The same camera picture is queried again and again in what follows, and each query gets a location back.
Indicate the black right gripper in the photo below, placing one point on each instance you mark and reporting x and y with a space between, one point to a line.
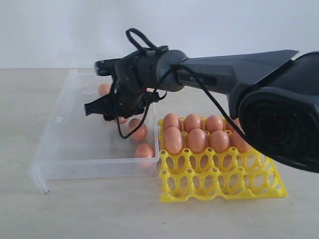
128 95

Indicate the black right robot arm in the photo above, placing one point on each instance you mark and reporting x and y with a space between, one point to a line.
275 95

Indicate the clear plastic container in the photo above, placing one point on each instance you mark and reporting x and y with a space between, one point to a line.
75 146

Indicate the yellow plastic egg tray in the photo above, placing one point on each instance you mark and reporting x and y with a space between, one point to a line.
230 174

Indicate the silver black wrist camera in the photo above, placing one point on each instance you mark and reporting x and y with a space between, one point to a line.
105 67

